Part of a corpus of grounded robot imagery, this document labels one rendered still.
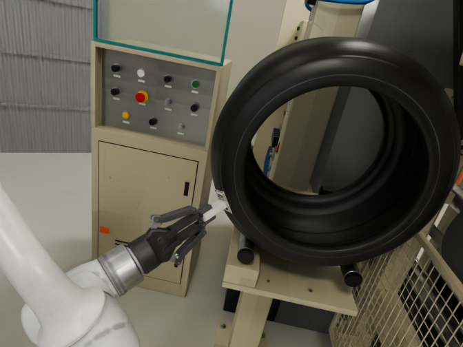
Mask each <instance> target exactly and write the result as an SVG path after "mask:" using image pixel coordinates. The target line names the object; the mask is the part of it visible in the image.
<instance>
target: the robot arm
mask: <svg viewBox="0 0 463 347"><path fill-rule="evenodd" d="M227 207H228V204H227V201H224V200H221V199H220V200H218V201H216V202H215V203H213V204H205V205H204V206H202V207H201V208H199V209H196V208H195V207H193V206H190V205H189V206H186V207H183V208H180V209H177V210H174V211H170V212H168V213H164V214H162V215H151V217H150V218H151V220H152V225H151V228H149V229H148V230H147V232H146V233H145V234H143V235H141V236H139V237H138V238H137V239H135V240H133V241H131V242H130V243H128V246H127V248H126V247H125V246H124V245H123V244H120V245H118V246H117V247H115V248H113V249H112V250H111V251H108V252H107V253H105V254H104V255H101V256H100V257H98V259H99V260H98V259H95V260H93V261H91V262H88V263H85V264H81V265H79V266H77V267H75V268H73V269H71V270H70V271H68V272H67V273H64V272H63V271H62V270H61V269H60V268H59V266H58V265H57V264H56V262H55V261H54V260H53V259H52V257H51V256H50V254H49V253H48V252H47V251H46V249H45V248H44V247H43V245H42V243H41V242H40V241H39V239H38V237H37V236H36V235H35V233H34V231H33V230H32V229H31V227H30V225H29V224H28V223H27V221H26V220H25V218H24V217H23V215H22V214H21V212H20V210H19V209H18V208H17V206H16V204H15V203H14V202H13V200H12V198H11V197H10V195H9V194H8V192H7V191H6V189H5V188H4V186H3V185H2V184H1V182H0V269H1V270H2V271H3V273H4V274H5V276H6V277H7V278H8V280H9V281H10V283H11V284H12V285H13V287H14V288H15V289H16V291H17V292H18V294H20V296H21V297H22V299H23V300H24V302H25V303H26V304H25V306H24V307H23V308H22V310H21V325H22V327H23V330H24V332H25V334H26V336H27V337H28V339H29V340H30V341H31V342H32V343H33V344H35V345H37V346H39V347H141V345H140V341H139V338H138V335H137V334H136V331H135V329H134V327H133V325H132V323H131V321H130V319H129V317H128V316H127V314H126V313H125V311H124V310H123V308H122V306H121V305H120V304H119V302H118V301H117V299H118V298H119V297H120V296H122V295H124V294H126V293H127V292H128V291H130V290H131V289H132V288H134V287H135V286H137V285H138V284H140V283H141V282H142V281H143V280H144V278H143V273H144V274H148V273H150V272H151V271H153V270H154V269H155V268H157V267H158V266H159V265H160V264H162V263H164V262H168V261H171V262H174V263H175V264H176V265H180V264H181V262H182V261H183V258H184V257H185V256H186V255H187V254H188V253H189V252H190V251H191V250H192V249H193V248H194V246H195V245H196V244H197V243H198V242H199V241H200V240H201V239H202V238H203V237H204V236H205V235H206V233H207V232H206V230H205V226H206V225H207V224H208V223H210V222H211V221H212V220H214V219H215V218H216V214H217V213H219V212H221V211H222V210H223V209H225V208H227ZM183 216H184V218H181V217H183ZM178 218H181V219H180V220H179V221H177V222H175V223H174V224H172V225H169V226H168V227H165V228H162V227H158V226H161V225H162V223H164V222H169V221H172V220H175V219H178ZM199 219H200V220H199ZM196 220H197V221H196ZM194 221H196V222H195V223H193V222H194ZM191 223H193V224H191ZM190 224H191V225H190ZM188 225H189V226H188ZM187 226H188V227H187ZM186 227H187V228H186ZM184 228H185V229H184ZM182 229H183V230H182ZM180 230H182V231H181V232H179V231H180ZM178 232H179V233H178ZM186 239H187V240H186ZM184 240H186V241H185V242H184V243H183V244H182V242H183V241H184ZM180 244H182V245H181V246H180V247H179V248H178V249H177V251H176V252H175V253H174V250H175V248H176V247H177V246H179V245H180ZM99 261H100V262H99ZM101 264H102V265H101ZM104 269H105V270H104ZM105 271H106V272H105ZM108 276H109V277H110V278H109V277H108ZM110 279H111V280H110ZM111 281H112V282H113V283H112V282H111ZM113 284H114V285H113ZM114 286H115V287H116V288H115V287H114ZM116 289H117V290H116ZM117 291H118V292H119V293H118V292H117ZM119 294H120V295H119Z"/></svg>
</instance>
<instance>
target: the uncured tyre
mask: <svg viewBox="0 0 463 347"><path fill-rule="evenodd" d="M337 86H350V87H361V88H365V89H368V90H369V91H370V92H371V94H372V95H373V97H374V98H375V100H376V102H377V103H378V106H379V108H380V111H381V114H382V120H383V137H382V143H381V146H380V150H379V152H378V155H377V156H376V158H375V160H374V161H373V163H372V164H371V166H370V167H369V168H368V169H367V170H366V172H365V173H364V174H363V175H362V176H360V177H359V178H358V179H357V180H356V181H355V182H353V183H351V184H350V185H348V186H346V187H344V188H342V189H339V190H337V191H334V192H331V193H325V194H319V195H306V194H301V193H295V192H292V191H289V190H286V189H284V188H282V187H280V186H279V185H277V184H276V183H274V182H273V181H272V180H270V179H269V178H268V177H267V176H266V175H265V173H264V172H263V171H262V169H261V168H260V167H259V165H258V163H257V161H256V159H255V156H254V153H253V149H252V145H251V141H252V139H253V137H254V135H255V134H256V132H257V131H258V129H259V128H260V126H261V125H262V124H263V123H264V122H265V121H266V119H267V118H268V117H269V116H270V115H271V114H273V113H274V112H275V111H276V110H277V109H278V108H279V107H281V106H282V105H284V104H285V103H287V102H288V101H290V100H292V99H293V98H295V97H297V96H300V95H302V94H305V93H307V92H311V91H314V90H318V89H322V88H326V87H337ZM460 154H461V136H460V126H459V123H458V120H457V116H456V113H455V110H454V108H453V105H452V103H451V101H450V99H449V97H448V95H447V94H446V92H445V91H444V89H443V87H442V86H441V85H440V83H439V82H438V80H437V79H436V78H435V77H434V75H432V73H430V71H429V70H428V69H426V68H425V66H423V64H421V63H420V62H419V61H417V60H416V59H414V58H413V57H412V56H410V55H408V54H407V53H405V52H403V51H402V50H399V49H397V48H395V47H393V46H390V45H387V44H385V43H381V42H379V41H374V40H370V39H363V38H356V37H341V36H324V37H317V38H312V39H305V40H302V41H298V42H295V43H292V44H289V45H286V46H285V47H283V48H280V49H279V50H276V51H275V52H273V53H271V54H270V55H268V56H266V57H265V58H264V59H263V60H261V61H260V62H258V63H257V64H256V65H255V66H253V67H252V68H251V69H250V71H248V73H246V75H245V76H244V77H243V78H242V80H241V81H240V83H239V84H238V85H237V86H236V88H235V90H234V91H233V92H232V94H231V96H230V97H229V98H228V100H227V102H226V103H225V105H224V107H223V109H222V111H221V113H220V116H219V117H218V120H217V123H216V126H215V129H214V134H213V137H212V145H211V155H210V160H211V171H212V178H213V181H214V186H215V189H217V190H220V191H224V193H225V196H226V199H227V201H228V204H229V207H230V209H231V212H232V213H229V212H226V211H225V213H226V214H227V216H228V218H229V219H230V220H231V222H232V223H233V224H234V226H235V227H236V228H237V229H238V230H239V231H240V232H241V233H242V234H243V235H244V236H245V237H246V238H247V239H248V240H250V241H251V242H253V243H254V244H255V245H256V246H258V247H260V248H261V249H263V250H264V251H266V252H268V253H270V254H272V255H275V256H277V257H280V258H282V259H284V260H288V261H291V262H296V263H299V264H306V265H312V266H342V265H348V264H355V263H359V262H363V261H366V260H370V259H373V258H375V257H378V256H380V255H383V254H385V253H388V252H389V251H392V250H394V249H395V248H397V247H399V246H400V245H402V244H404V243H405V242H407V241H408V240H410V239H411V238H412V237H413V236H415V235H416V234H417V233H418V232H420V231H421V230H422V229H423V228H424V227H425V226H426V225H427V224H428V223H429V222H430V221H431V220H432V219H433V217H434V216H435V215H436V213H437V212H438V211H439V210H440V208H441V207H442V205H443V204H444V202H445V200H446V199H447V197H448V195H449V193H450V191H451V189H452V186H453V183H454V182H455V178H456V175H457V171H458V167H459V163H460Z"/></svg>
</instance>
